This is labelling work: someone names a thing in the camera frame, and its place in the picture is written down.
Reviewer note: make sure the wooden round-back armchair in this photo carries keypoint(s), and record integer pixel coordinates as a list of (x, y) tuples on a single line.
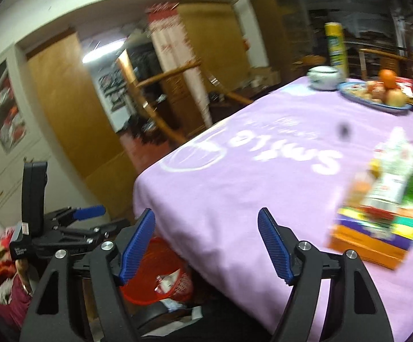
[(179, 97)]

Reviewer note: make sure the blue oval fruit plate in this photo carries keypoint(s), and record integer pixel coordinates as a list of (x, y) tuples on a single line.
[(357, 93)]

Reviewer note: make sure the wrapped pastry in plate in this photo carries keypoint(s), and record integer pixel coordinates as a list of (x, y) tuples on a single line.
[(375, 91)]

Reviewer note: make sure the yellow-red apple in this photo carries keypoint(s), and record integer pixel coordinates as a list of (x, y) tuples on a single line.
[(395, 98)]

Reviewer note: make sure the yellow green carton box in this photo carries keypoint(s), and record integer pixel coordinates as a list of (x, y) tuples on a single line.
[(336, 48)]

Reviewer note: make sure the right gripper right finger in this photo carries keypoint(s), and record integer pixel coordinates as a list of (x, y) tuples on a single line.
[(355, 311)]

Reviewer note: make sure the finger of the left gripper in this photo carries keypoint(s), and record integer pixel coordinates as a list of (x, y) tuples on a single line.
[(67, 216), (103, 231)]

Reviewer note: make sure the green white tissue pack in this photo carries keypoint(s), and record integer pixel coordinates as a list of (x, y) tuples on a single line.
[(393, 188)]

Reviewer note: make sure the white ceramic lidded jar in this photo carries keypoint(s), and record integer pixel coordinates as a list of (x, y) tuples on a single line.
[(324, 78)]

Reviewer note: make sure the purple printed tablecloth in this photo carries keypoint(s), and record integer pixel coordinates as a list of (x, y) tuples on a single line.
[(295, 152)]

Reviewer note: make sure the red plastic trash basket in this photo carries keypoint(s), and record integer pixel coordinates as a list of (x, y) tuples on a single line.
[(162, 275)]

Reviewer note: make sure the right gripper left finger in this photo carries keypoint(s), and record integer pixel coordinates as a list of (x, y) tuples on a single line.
[(57, 311)]

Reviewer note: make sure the orange fruit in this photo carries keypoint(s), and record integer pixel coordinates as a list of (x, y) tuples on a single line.
[(388, 78)]

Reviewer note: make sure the red snack packet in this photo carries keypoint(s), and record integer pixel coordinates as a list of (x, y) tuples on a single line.
[(406, 86)]

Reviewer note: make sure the grey glass-door cabinet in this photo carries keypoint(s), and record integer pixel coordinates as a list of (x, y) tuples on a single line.
[(21, 138)]

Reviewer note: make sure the person's left hand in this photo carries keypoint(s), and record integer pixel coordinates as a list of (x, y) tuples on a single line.
[(26, 277)]

